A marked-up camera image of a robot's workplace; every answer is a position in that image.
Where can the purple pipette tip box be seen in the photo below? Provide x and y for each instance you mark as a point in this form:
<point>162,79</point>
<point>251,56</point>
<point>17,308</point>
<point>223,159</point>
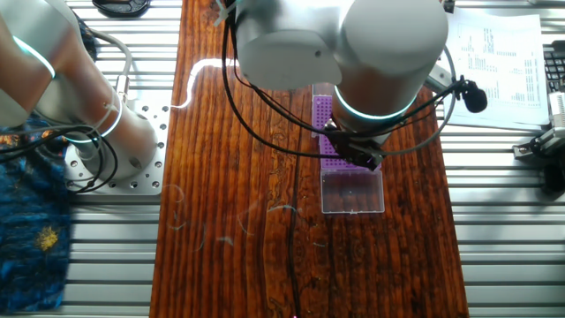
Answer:
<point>322,110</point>
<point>353,194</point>

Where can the black keyboard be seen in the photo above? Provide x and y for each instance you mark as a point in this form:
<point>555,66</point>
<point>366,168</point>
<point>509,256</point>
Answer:
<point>557,70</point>

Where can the white ribbed block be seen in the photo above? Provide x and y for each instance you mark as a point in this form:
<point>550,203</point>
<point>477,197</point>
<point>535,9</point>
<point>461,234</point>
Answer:
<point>558,110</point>

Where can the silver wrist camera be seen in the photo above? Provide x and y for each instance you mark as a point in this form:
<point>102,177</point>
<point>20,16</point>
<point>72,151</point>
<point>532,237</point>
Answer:
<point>437,77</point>

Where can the printed white paper sheet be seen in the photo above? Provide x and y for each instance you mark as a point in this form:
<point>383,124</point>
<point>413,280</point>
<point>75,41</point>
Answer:
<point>507,110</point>

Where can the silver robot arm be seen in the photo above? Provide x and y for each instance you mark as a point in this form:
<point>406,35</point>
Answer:
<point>388,53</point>

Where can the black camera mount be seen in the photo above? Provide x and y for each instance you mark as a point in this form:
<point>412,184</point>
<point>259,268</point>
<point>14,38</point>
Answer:
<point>555,179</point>

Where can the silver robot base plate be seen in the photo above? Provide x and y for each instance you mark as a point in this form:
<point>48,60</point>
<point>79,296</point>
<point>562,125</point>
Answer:
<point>152,183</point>

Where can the blue starry patterned cloth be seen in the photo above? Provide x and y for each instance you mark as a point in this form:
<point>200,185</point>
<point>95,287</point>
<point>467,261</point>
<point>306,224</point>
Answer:
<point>31,247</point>

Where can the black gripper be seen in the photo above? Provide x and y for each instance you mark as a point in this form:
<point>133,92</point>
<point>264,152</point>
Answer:
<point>348,148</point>

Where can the brown wooden board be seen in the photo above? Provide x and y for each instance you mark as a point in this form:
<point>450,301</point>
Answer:
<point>229,199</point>

